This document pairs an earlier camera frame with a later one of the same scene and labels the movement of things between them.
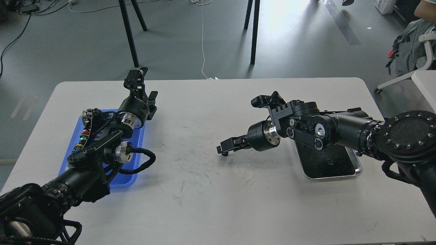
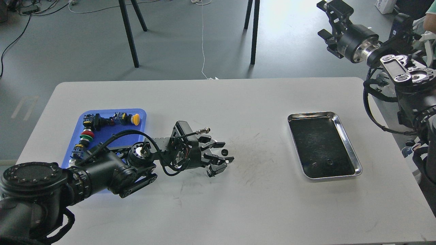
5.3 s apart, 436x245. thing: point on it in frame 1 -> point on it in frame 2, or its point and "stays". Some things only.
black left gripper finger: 151,99 -> 219,163
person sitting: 426,9 -> 429,21
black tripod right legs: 257,7 stays
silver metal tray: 336,160 stays
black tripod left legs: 123,9 stays
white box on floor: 385,6 stays
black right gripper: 260,136 -> 353,42
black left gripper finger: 134,81 -> 207,143
